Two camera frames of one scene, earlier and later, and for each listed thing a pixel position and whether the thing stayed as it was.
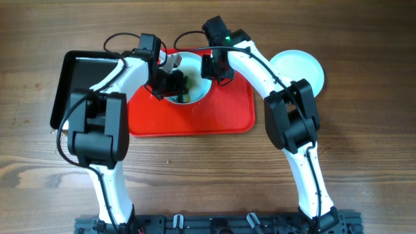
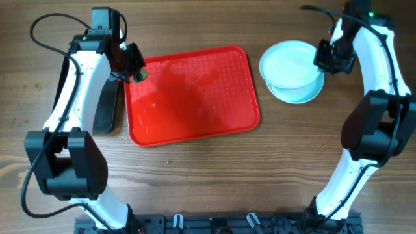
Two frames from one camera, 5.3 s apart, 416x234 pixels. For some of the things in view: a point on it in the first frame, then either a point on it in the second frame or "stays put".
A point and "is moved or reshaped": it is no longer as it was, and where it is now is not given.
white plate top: x=191 y=63 -> x=288 y=64
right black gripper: x=207 y=73 -> x=320 y=62
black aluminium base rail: x=347 y=222 stays put
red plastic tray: x=229 y=108 stays put
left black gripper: x=176 y=88 -> x=137 y=62
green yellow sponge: x=191 y=82 is moved or reshaped
